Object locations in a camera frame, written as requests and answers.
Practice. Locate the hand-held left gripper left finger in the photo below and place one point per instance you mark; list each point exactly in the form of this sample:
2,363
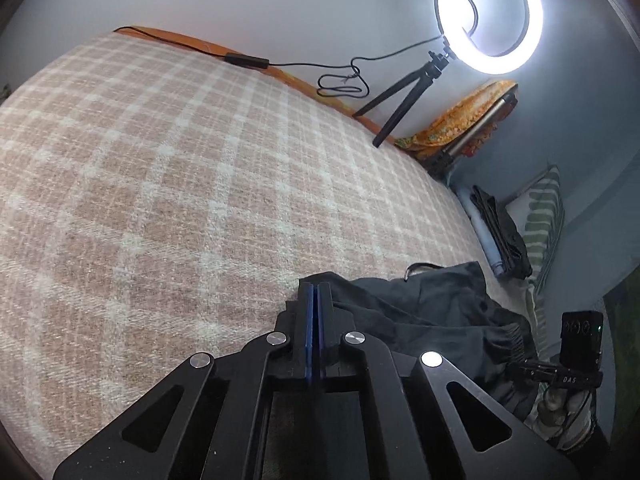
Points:
307,320

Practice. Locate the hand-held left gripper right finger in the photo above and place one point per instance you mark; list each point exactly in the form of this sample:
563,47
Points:
325,320

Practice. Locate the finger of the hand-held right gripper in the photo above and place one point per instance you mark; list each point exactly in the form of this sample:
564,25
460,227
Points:
530,372

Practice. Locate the black pants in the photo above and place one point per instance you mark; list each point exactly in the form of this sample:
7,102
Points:
425,310

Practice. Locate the folded dark grey pants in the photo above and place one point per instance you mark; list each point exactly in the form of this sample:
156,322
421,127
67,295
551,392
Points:
510,240

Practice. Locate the person's right hand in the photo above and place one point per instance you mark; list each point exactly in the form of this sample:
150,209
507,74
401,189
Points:
555,410

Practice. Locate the green striped pillow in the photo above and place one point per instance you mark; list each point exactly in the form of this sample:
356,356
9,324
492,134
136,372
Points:
542,215

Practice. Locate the folded light blue cloth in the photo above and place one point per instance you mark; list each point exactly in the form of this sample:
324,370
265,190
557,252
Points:
482,230

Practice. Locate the beige plaid blanket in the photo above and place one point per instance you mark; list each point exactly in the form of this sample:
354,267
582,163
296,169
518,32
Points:
150,185

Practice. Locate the small black tripod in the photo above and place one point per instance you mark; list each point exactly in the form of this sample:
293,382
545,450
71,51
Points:
395,110

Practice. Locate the folded silver tripod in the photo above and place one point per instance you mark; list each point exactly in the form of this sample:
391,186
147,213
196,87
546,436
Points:
470,132

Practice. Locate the orange patterned cloth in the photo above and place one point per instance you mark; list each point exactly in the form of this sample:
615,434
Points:
450,120

